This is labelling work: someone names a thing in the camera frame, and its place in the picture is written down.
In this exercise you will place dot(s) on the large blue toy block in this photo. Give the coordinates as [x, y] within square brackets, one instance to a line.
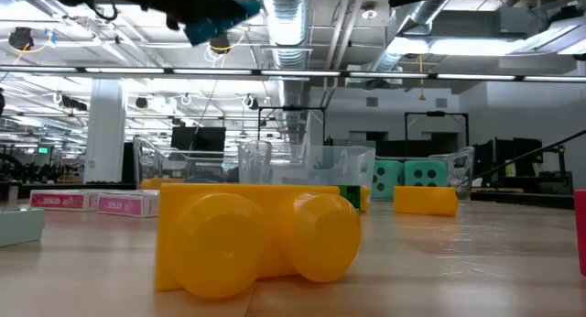
[215, 26]

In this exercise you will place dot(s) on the blue rectangular block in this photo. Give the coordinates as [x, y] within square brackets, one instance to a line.
[206, 181]

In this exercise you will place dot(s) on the yellow square toy block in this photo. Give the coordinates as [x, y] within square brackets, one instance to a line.
[160, 184]

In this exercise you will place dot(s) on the playing card box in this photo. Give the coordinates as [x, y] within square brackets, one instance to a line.
[59, 201]
[123, 205]

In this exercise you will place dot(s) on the light blue toy block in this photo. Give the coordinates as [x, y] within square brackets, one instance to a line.
[18, 225]

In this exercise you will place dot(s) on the orange yellow toy block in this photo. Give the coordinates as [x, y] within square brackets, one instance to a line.
[426, 201]

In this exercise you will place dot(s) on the red toy brick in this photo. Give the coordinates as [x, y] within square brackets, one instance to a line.
[581, 234]

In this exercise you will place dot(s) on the long ceiling light strip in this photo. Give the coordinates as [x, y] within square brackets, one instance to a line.
[274, 73]

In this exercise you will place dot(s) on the black monitor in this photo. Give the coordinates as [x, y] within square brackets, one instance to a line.
[213, 138]
[183, 138]

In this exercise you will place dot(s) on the white building pillar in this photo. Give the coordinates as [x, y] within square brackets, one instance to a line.
[105, 134]

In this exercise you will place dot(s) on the green exit sign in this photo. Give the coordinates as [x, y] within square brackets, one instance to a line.
[43, 149]

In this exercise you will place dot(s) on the small clear plastic box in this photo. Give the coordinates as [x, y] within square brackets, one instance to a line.
[320, 166]

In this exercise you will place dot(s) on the large yellow two-stud block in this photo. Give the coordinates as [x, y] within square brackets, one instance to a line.
[229, 243]

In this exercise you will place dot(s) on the small green yellow brick stack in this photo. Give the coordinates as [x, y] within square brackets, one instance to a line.
[350, 198]

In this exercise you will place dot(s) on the teal foam die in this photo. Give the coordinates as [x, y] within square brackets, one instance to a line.
[426, 172]
[387, 179]

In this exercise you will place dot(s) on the black workstation equipment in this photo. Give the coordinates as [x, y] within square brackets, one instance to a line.
[526, 152]

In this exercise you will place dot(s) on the silver ribbed ceiling duct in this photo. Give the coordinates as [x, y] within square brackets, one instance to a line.
[286, 33]

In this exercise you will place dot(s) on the black gantry frame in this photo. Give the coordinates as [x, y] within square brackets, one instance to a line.
[439, 113]
[293, 108]

